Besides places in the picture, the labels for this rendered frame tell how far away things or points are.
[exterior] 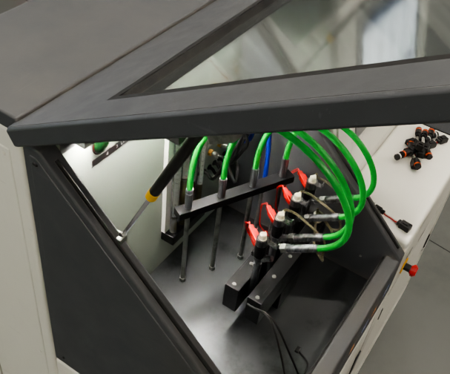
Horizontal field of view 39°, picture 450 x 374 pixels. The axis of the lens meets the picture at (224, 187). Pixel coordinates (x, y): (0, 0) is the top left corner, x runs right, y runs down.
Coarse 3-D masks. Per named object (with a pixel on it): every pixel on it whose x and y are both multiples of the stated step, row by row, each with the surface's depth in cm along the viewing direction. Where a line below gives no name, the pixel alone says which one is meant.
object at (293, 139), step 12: (276, 132) 119; (288, 132) 118; (204, 144) 133; (300, 144) 117; (192, 156) 136; (312, 156) 117; (192, 168) 138; (324, 168) 117; (192, 180) 141; (336, 180) 118; (192, 192) 144; (336, 192) 118; (348, 204) 119; (348, 216) 120; (348, 228) 121
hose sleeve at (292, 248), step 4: (288, 244) 135; (292, 244) 134; (296, 244) 134; (300, 244) 133; (304, 244) 132; (308, 244) 131; (312, 244) 131; (316, 244) 130; (288, 248) 134; (292, 248) 134; (296, 248) 133; (300, 248) 132; (304, 248) 132; (308, 248) 131; (312, 248) 130; (316, 248) 130; (292, 252) 134; (296, 252) 134; (304, 252) 132; (308, 252) 132; (312, 252) 131; (316, 252) 130
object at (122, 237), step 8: (184, 144) 85; (192, 144) 84; (176, 152) 87; (184, 152) 86; (176, 160) 88; (184, 160) 88; (168, 168) 90; (176, 168) 89; (160, 176) 93; (168, 176) 91; (160, 184) 93; (152, 192) 96; (160, 192) 96; (152, 200) 98; (144, 208) 101; (136, 216) 103; (128, 224) 107; (120, 232) 110; (120, 240) 109
